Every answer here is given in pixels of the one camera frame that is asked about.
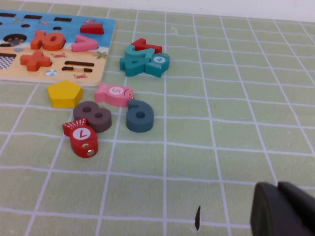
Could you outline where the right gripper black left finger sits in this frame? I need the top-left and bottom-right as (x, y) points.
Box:
(250, 182), (315, 236)

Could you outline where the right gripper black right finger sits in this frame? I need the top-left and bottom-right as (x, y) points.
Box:
(277, 181), (315, 232)

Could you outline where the blue-grey number six piece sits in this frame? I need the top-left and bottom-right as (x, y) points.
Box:
(126, 99), (155, 133)

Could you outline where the brown number eight piece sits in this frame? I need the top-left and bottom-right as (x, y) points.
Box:
(72, 100), (113, 133)

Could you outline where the teal number four piece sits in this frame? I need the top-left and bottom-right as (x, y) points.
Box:
(120, 55), (148, 77)

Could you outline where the red number one piece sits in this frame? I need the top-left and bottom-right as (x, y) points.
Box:
(130, 38), (163, 54)

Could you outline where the teal number two piece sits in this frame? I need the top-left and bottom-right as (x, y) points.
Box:
(124, 45), (157, 61)

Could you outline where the yellow pentagon piece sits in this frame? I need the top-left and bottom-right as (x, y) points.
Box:
(47, 80), (84, 109)

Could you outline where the wooden number shape puzzle board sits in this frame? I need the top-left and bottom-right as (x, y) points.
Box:
(0, 9), (117, 87)

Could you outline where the pink greater-than sign piece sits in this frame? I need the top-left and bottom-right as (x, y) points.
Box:
(71, 34), (99, 53)

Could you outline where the red trapezoid piece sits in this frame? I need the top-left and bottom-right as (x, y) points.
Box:
(79, 21), (104, 35)

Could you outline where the orange plus sign piece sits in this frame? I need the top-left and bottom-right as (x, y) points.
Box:
(19, 50), (52, 72)

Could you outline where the orange number ten piece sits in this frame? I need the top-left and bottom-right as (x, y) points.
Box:
(31, 30), (66, 52)

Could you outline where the green grid table mat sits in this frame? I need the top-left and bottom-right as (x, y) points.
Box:
(0, 0), (315, 236)

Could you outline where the teal fish number four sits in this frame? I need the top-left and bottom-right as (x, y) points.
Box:
(144, 53), (171, 78)

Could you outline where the pink fish number five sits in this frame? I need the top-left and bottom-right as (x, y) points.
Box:
(94, 82), (135, 108)

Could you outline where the red fish number seven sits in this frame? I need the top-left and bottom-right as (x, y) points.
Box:
(62, 118), (99, 158)

